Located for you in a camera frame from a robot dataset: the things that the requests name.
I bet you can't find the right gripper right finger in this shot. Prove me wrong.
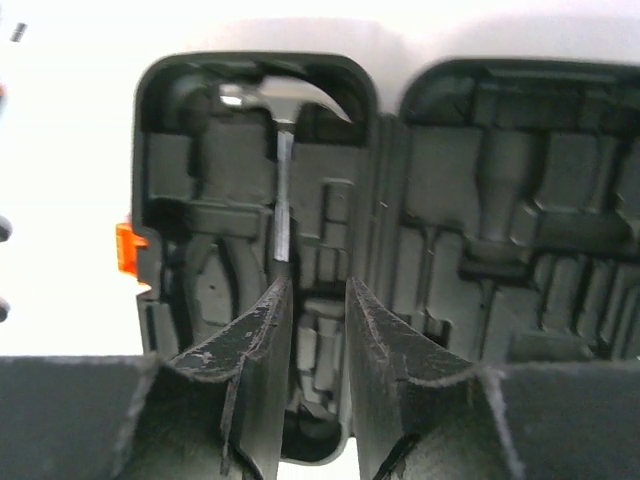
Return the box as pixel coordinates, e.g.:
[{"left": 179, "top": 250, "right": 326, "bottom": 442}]
[{"left": 346, "top": 279, "right": 639, "bottom": 479}]

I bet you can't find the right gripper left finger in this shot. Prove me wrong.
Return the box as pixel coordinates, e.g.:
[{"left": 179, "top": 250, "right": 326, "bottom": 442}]
[{"left": 1, "top": 278, "right": 293, "bottom": 479}]

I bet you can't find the black plastic tool case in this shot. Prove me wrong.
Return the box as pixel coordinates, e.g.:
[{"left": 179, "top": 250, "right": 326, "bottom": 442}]
[{"left": 118, "top": 52, "right": 639, "bottom": 465}]

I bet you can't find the black handle claw hammer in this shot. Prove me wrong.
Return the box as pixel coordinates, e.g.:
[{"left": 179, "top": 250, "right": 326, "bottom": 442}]
[{"left": 218, "top": 77, "right": 351, "bottom": 275}]

